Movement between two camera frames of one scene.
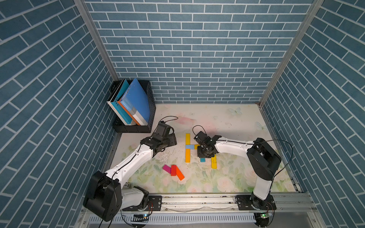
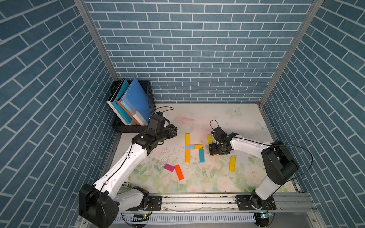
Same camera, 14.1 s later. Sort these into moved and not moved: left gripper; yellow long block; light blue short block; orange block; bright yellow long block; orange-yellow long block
Moved: left gripper; bright yellow long block
Not moved: orange block; yellow long block; orange-yellow long block; light blue short block
